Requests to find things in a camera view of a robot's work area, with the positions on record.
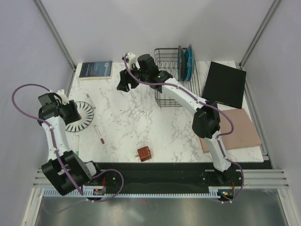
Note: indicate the black board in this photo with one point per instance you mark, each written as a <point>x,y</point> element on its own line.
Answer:
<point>224,85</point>

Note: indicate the white green marker pen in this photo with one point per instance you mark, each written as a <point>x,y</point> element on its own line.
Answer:
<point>77,145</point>

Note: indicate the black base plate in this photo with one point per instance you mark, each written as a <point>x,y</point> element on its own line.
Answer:
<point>166,177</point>

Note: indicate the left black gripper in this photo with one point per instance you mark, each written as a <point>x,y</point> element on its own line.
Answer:
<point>74,115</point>

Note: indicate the blue polka dot plate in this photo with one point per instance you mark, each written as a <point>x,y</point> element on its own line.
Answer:
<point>186,54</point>

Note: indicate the wire dish rack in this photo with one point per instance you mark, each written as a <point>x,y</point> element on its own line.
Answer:
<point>175,92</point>

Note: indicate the dark blue book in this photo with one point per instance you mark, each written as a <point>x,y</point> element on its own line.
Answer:
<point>96,70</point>

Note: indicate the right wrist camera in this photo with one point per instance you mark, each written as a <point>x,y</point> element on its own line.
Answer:
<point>130,59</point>

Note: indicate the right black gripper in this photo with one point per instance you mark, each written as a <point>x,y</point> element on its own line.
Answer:
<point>124,79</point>

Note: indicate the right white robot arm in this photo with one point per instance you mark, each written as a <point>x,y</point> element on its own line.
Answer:
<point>206,115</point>

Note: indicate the red cube power adapter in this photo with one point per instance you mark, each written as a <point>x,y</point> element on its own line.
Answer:
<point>144,154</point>

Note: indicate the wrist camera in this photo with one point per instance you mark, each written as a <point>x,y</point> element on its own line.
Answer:
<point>130,59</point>
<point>62,97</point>

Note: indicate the dark teal floral plate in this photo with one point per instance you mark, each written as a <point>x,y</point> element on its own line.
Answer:
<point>180,63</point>

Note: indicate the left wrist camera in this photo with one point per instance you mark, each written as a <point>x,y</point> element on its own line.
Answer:
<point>62,97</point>

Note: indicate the red tipped tube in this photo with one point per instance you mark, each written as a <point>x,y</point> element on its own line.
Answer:
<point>99,134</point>

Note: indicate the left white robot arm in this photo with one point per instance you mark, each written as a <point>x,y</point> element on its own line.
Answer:
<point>57,116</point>

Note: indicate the white slotted cable duct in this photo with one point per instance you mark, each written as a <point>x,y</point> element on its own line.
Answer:
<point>90,192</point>

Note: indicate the grey-green round plate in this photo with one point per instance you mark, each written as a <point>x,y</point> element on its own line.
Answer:
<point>191,62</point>

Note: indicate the pink board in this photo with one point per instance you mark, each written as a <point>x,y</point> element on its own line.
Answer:
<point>244,135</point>

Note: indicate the white striped plate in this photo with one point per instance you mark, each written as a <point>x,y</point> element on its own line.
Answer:
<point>86,112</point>

